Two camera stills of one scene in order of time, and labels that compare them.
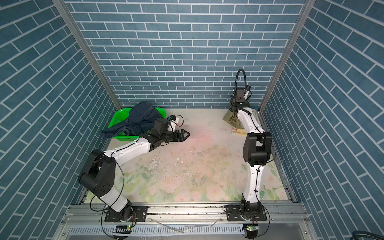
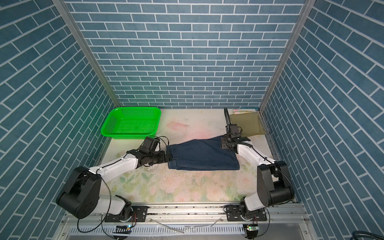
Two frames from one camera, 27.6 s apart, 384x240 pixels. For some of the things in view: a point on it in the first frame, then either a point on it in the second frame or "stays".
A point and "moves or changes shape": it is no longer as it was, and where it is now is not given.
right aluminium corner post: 308,6 stays
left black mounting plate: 133,214 stays
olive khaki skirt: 231,117 moves or changes shape
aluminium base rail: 94,216 stays
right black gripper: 232,102 to 223,141
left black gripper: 181,138 to 163,158
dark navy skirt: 140,121 to 202,154
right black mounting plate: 233,214 stays
